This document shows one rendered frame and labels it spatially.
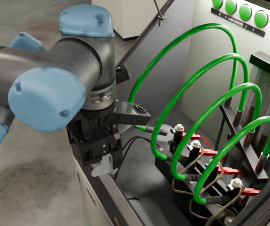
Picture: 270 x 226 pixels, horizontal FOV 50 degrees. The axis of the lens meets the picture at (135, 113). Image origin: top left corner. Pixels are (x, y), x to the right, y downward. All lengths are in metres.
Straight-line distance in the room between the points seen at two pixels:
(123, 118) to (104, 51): 0.16
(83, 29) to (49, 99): 0.12
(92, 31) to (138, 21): 3.43
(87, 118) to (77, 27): 0.16
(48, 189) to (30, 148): 0.46
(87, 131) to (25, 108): 0.19
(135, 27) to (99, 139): 3.36
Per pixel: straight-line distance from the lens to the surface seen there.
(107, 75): 0.44
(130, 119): 0.54
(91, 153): 0.55
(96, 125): 0.52
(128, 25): 3.78
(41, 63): 0.35
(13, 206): 2.17
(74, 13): 0.42
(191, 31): 0.73
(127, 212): 0.89
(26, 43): 0.64
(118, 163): 0.57
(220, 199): 0.79
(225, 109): 1.01
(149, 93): 1.21
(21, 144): 2.54
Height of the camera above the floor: 1.71
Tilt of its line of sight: 40 degrees down
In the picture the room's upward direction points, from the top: straight up
